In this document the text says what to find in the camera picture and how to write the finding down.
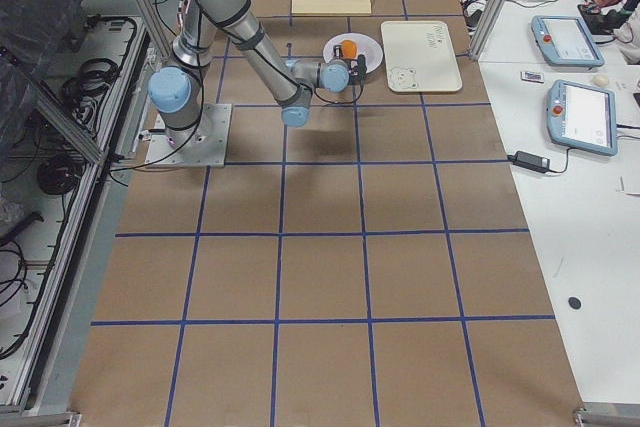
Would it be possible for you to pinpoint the white ridged plate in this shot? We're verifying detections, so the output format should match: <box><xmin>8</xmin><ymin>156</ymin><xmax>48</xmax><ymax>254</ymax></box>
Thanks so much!
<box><xmin>323</xmin><ymin>32</ymin><xmax>383</xmax><ymax>73</ymax></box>

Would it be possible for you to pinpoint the teach pendant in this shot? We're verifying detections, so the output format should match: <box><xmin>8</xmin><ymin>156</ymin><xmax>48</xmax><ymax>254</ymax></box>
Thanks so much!
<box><xmin>546</xmin><ymin>80</ymin><xmax>618</xmax><ymax>157</ymax></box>
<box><xmin>530</xmin><ymin>15</ymin><xmax>605</xmax><ymax>68</ymax></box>

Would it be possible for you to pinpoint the black power brick on table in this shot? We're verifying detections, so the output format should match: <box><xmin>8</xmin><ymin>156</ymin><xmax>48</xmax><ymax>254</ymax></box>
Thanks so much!
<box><xmin>507</xmin><ymin>151</ymin><xmax>550</xmax><ymax>174</ymax></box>

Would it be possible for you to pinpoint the upper teach pendant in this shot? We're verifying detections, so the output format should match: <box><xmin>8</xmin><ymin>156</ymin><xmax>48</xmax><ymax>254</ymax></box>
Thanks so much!
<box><xmin>530</xmin><ymin>15</ymin><xmax>605</xmax><ymax>68</ymax></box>

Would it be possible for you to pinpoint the cream bear tray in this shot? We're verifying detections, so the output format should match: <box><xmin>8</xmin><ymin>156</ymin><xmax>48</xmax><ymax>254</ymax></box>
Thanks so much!
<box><xmin>380</xmin><ymin>21</ymin><xmax>463</xmax><ymax>93</ymax></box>

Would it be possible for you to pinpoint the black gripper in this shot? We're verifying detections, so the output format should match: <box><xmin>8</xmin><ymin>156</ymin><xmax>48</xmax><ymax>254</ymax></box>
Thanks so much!
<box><xmin>349</xmin><ymin>56</ymin><xmax>367</xmax><ymax>85</ymax></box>

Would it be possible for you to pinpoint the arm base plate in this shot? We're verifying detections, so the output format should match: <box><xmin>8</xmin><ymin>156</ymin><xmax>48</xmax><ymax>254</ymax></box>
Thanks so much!
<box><xmin>144</xmin><ymin>103</ymin><xmax>232</xmax><ymax>168</ymax></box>

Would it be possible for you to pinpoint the white side table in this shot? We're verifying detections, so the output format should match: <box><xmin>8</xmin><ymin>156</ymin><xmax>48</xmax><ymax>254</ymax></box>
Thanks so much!
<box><xmin>479</xmin><ymin>0</ymin><xmax>639</xmax><ymax>404</ymax></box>

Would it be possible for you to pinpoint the lower teach pendant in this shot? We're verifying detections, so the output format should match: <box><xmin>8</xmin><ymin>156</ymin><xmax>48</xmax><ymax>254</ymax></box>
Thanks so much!
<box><xmin>546</xmin><ymin>80</ymin><xmax>618</xmax><ymax>157</ymax></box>

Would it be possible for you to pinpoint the orange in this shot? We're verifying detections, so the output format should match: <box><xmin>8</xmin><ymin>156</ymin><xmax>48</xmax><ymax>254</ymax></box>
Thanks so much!
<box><xmin>339</xmin><ymin>39</ymin><xmax>358</xmax><ymax>59</ymax></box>

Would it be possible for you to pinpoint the person at side table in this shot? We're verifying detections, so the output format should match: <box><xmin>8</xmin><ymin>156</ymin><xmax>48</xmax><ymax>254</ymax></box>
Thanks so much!
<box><xmin>579</xmin><ymin>0</ymin><xmax>639</xmax><ymax>64</ymax></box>

